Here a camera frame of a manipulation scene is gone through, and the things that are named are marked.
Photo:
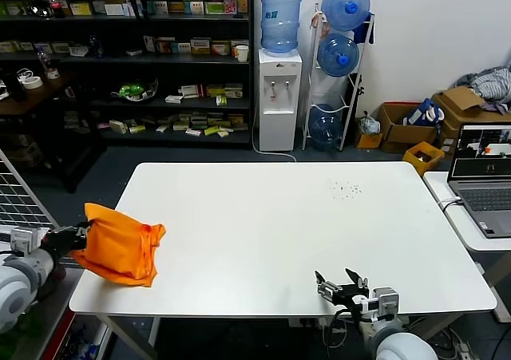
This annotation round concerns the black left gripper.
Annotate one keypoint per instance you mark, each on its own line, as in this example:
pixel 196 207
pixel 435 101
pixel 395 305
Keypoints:
pixel 64 241

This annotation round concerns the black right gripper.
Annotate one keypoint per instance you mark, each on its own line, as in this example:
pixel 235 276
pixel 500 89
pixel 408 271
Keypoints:
pixel 356 301

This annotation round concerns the orange t-shirt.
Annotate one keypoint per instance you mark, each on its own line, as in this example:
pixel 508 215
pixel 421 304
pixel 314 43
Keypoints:
pixel 120 248

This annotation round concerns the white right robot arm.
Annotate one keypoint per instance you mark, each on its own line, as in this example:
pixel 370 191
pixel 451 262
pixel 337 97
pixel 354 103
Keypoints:
pixel 403 350

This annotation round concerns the striped clothes pile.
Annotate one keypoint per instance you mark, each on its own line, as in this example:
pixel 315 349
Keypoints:
pixel 493 84

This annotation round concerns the white work table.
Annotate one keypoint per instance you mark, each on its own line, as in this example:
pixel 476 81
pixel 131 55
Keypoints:
pixel 279 216

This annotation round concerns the small white side table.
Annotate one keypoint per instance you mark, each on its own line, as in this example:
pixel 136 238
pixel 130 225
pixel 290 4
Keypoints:
pixel 459 228

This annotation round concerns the white extension power strip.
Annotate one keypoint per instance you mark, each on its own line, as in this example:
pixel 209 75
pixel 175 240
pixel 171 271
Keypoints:
pixel 463 350

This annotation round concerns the brown wooden desk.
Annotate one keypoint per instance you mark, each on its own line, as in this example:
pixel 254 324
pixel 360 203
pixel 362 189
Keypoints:
pixel 36 96

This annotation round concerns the green and white bowl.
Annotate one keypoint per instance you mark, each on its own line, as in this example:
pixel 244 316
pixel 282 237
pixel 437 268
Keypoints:
pixel 133 92

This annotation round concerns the yellow plastic crate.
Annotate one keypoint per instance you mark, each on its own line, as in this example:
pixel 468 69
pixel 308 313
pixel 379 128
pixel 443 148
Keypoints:
pixel 413 162

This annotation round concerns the small orange cardboard box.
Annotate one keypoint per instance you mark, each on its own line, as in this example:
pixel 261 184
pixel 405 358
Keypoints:
pixel 369 141

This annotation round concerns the white tape roll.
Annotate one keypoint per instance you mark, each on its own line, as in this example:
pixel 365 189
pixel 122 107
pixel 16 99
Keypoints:
pixel 32 83

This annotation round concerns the open brown cardboard box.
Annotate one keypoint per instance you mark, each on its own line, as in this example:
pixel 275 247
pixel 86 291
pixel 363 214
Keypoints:
pixel 399 134

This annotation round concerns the clear plastic bottle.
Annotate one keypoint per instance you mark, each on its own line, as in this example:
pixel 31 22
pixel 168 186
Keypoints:
pixel 48 66

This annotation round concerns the grey plastic bag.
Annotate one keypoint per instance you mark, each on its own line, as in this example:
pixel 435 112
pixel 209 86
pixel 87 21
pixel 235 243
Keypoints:
pixel 369 124

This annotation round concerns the grey laptop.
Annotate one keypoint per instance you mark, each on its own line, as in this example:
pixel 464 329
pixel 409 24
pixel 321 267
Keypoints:
pixel 487 200

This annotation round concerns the white metal jug rack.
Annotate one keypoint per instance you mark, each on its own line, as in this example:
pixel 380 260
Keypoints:
pixel 348 114

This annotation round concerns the black shelf unit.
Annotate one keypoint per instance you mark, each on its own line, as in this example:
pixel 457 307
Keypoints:
pixel 179 60

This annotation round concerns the white water dispenser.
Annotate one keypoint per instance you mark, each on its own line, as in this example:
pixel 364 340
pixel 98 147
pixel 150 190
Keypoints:
pixel 279 108

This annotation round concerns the black stand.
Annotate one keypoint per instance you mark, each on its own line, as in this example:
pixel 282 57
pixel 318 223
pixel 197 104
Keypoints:
pixel 360 90

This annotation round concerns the cream orange medicine box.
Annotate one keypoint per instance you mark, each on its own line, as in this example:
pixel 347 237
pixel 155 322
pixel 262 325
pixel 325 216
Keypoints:
pixel 200 47

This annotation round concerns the large brown cardboard box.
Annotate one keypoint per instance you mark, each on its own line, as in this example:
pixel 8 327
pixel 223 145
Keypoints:
pixel 459 100

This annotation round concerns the shiny black ball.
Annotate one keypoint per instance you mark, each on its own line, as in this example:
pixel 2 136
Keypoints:
pixel 40 9

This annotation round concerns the red white medicine box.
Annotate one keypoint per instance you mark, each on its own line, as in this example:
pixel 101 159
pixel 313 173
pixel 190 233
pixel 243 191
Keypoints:
pixel 220 48

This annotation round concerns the cola bottle with red label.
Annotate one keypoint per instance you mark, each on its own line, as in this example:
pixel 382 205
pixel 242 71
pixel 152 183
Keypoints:
pixel 52 5

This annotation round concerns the white paper cup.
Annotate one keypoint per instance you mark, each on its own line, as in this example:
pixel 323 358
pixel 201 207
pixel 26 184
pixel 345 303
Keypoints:
pixel 241 54

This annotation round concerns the green white medicine box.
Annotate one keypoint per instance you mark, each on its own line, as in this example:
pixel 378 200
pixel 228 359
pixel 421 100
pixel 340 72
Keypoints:
pixel 214 8

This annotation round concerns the pink floral box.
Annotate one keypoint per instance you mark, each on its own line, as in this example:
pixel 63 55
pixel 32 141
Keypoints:
pixel 229 2

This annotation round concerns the pink rag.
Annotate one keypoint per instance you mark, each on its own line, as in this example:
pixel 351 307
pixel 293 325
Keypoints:
pixel 317 20

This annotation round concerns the upright labelled blue water jug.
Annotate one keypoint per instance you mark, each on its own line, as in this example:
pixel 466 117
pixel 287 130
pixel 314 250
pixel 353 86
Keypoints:
pixel 280 20

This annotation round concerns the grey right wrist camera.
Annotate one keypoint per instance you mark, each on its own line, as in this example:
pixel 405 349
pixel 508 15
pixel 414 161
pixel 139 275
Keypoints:
pixel 386 301

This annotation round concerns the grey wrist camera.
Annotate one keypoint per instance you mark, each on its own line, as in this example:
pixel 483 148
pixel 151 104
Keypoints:
pixel 386 301
pixel 26 240

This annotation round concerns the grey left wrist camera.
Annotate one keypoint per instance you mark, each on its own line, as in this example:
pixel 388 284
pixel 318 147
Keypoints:
pixel 26 240

